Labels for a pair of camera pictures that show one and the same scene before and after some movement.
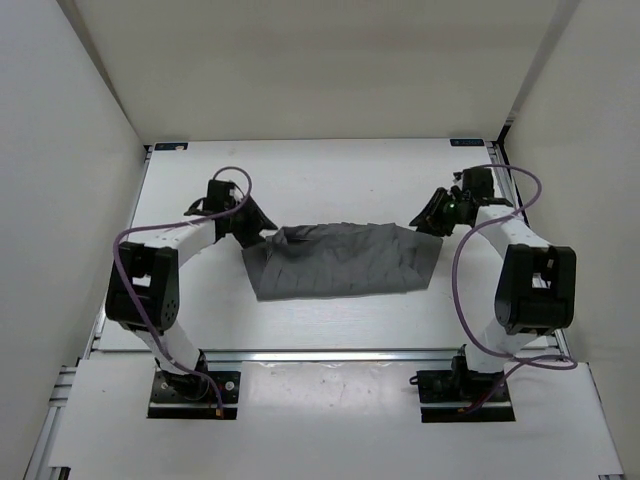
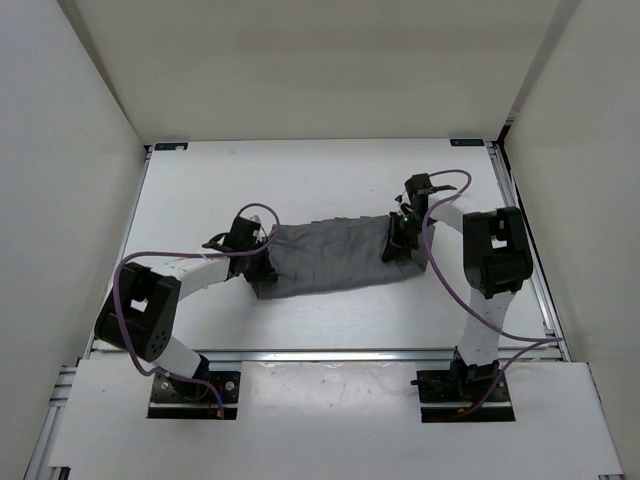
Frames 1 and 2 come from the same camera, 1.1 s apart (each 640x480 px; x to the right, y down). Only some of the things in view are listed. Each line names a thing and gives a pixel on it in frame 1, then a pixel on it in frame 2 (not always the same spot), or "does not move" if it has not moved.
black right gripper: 428,220 → 397,245
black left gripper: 258,221 → 264,272
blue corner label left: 171,146 does not move
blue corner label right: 467,142 does not move
